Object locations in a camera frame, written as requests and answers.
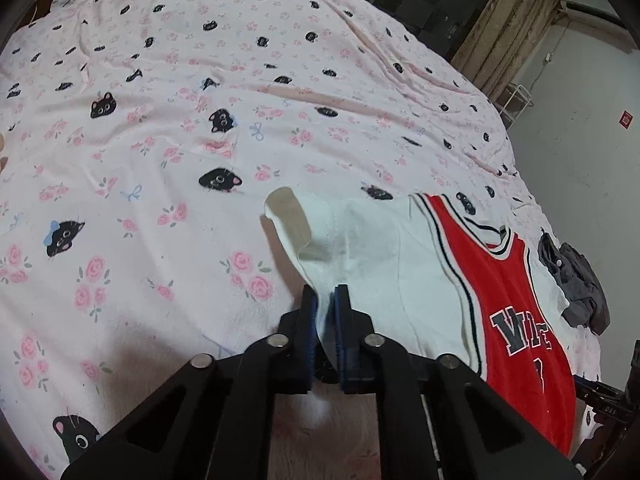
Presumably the red and white jersey shirt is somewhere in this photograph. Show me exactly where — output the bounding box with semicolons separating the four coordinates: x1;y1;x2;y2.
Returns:
265;188;576;453

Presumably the person's left hand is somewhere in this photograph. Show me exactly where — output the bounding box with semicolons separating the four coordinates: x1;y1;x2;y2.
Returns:
0;133;9;174

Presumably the grey purple jacket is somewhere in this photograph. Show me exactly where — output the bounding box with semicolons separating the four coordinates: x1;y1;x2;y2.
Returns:
538;232;611;336

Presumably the pink cat-print bed quilt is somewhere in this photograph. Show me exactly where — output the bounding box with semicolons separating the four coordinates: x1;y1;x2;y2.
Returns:
1;0;550;479

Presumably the right brown curtain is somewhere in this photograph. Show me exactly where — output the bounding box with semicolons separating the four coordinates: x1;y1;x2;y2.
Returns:
451;0;561;101

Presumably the white air conditioner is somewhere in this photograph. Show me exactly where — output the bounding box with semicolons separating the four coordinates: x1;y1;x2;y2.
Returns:
561;0;625;28

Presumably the red wall sticker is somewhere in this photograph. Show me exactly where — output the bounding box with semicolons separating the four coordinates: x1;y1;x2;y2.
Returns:
620;110;634;129

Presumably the white wire shelf rack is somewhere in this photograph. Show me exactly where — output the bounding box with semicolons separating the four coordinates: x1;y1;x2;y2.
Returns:
495;82;534;130

